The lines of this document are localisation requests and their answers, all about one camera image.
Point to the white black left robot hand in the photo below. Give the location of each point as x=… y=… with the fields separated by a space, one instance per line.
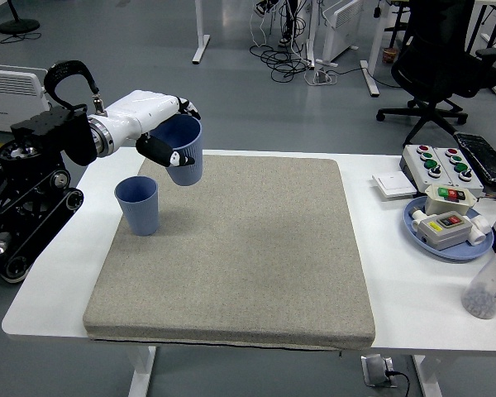
x=140 y=109

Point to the blue ribbed plastic cup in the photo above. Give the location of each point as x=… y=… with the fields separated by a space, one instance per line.
x=186 y=173
x=140 y=215

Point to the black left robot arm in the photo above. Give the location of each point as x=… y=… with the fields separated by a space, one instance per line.
x=29 y=173

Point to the white desk leg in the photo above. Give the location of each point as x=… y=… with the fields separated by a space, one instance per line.
x=201 y=41
x=311 y=41
x=370 y=78

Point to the large white panel heater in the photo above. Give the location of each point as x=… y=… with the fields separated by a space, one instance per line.
x=8 y=91

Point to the black fan stand base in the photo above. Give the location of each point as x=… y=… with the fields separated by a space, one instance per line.
x=19 y=25

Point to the person's foot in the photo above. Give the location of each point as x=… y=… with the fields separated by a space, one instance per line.
x=264 y=6

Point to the person's leg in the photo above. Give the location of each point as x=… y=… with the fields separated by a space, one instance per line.
x=288 y=25

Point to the grey-brown square mat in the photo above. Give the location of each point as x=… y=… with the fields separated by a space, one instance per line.
x=252 y=248

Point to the small brown container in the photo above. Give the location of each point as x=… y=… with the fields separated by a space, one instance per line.
x=390 y=55

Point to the white table leg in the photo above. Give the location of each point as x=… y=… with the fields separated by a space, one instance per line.
x=141 y=372
x=428 y=376

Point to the white plastic pipe fitting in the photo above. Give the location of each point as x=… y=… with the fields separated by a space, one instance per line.
x=418 y=219
x=479 y=231

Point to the black office chair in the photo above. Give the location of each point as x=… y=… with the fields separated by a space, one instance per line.
x=439 y=62

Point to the black wrapped keyboard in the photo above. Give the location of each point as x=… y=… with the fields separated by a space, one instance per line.
x=484 y=157

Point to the blue round plate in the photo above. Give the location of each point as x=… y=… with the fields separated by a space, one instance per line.
x=459 y=253

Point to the silver floor outlet box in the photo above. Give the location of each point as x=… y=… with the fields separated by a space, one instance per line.
x=375 y=370

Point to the clear bottle red cap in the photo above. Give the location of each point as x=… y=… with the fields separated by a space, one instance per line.
x=485 y=289

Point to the white wall switch plate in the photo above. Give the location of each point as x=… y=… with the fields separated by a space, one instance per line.
x=393 y=184

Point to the white green-red push-button switch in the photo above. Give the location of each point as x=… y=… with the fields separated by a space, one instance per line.
x=439 y=203

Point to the grey switch box yellow label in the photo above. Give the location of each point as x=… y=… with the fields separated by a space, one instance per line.
x=443 y=233

